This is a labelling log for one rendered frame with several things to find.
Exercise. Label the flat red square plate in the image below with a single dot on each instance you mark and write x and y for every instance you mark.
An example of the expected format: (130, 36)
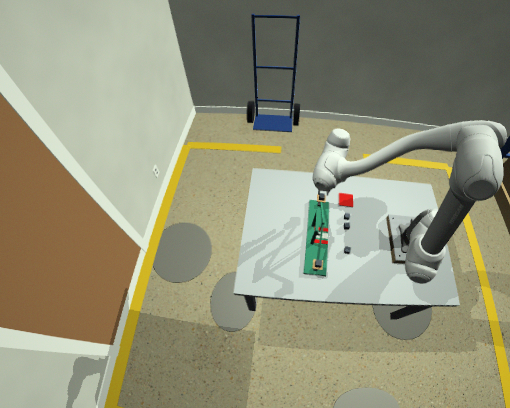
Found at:
(345, 200)

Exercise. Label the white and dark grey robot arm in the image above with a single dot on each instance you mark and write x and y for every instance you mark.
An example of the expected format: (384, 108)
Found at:
(477, 171)

